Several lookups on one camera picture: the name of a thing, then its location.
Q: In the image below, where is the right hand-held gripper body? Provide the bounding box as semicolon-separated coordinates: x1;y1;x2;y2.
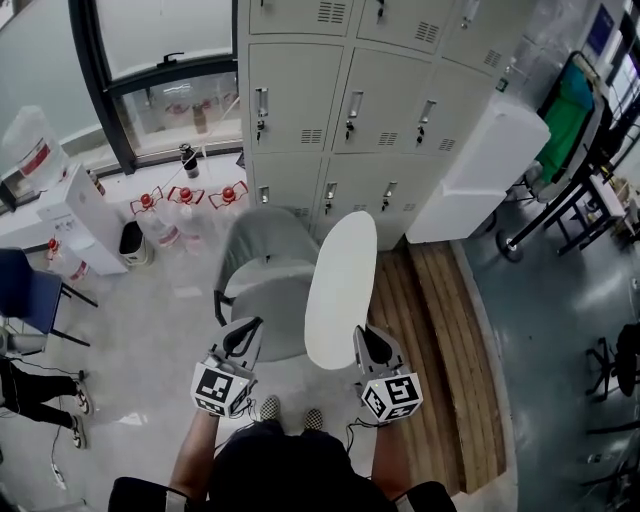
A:
352;325;424;426

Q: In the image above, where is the grey metal locker cabinet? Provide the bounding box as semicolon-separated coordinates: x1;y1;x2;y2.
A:
235;0;527;251

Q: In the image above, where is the black office chair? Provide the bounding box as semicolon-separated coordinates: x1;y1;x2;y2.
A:
583;322;640;402

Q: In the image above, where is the grey upholstered chair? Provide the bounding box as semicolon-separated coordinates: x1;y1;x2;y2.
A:
213;205;322;364

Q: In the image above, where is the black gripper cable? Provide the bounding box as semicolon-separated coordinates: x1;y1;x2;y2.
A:
345;415;384;454
213;397;262;459

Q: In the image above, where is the black cart with green fabric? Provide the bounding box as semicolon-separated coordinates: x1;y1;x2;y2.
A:
523;49;617;202

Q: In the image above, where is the black stanchion base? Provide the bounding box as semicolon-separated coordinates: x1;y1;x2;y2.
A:
494;228;525;264

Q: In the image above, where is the blue chair with black legs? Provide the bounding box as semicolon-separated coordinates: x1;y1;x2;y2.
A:
0;246;100;349

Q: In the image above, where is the person's right forearm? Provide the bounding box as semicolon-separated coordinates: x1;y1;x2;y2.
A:
368;421;417;501

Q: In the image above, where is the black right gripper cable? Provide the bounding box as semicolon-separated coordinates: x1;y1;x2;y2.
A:
345;415;384;454

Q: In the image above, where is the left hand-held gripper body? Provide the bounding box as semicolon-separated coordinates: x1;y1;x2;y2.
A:
190;319;264;419

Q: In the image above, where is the black waste bin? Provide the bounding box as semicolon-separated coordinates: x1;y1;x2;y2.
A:
118;220;154;267

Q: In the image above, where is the black metal table frame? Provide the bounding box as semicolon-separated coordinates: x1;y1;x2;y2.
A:
507;124;640;257

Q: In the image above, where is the large clear water bottle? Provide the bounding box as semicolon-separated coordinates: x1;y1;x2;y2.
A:
1;104;71;192

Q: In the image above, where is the person's black clothing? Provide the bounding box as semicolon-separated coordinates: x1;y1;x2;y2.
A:
107;418;459;512

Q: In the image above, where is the white box cabinet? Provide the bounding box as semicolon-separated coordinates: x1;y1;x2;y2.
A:
404;93;552;246

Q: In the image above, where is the white oval cushion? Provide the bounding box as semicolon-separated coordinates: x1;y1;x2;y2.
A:
303;210;379;372

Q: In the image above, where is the blue wall poster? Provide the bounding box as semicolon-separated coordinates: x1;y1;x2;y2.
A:
586;3;617;57

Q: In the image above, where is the person's left forearm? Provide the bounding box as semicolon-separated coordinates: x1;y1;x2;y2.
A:
168;410;237;504

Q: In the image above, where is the white water dispenser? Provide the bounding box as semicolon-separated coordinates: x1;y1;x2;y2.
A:
36;163;129;277

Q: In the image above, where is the wooden slat platform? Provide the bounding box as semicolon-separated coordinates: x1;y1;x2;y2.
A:
368;241;507;495

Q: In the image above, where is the person's left checkered shoe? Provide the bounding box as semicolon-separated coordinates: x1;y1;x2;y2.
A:
259;394;282;426

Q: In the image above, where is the black flask with silver lid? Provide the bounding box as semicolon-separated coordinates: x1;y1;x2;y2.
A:
179;143;202;180

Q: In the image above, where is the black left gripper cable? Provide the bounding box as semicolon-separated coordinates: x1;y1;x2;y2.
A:
213;397;262;459

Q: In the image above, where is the black window frame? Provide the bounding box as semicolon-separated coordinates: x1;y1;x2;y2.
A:
68;0;242;176

